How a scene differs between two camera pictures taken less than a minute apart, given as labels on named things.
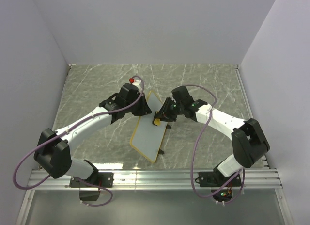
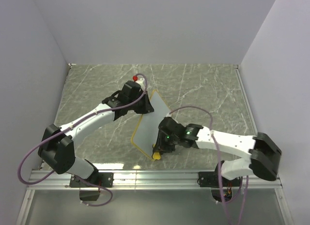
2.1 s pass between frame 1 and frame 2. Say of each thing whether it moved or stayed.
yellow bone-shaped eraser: moved
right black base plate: stayed
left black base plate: stayed
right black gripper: moved
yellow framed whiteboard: stayed
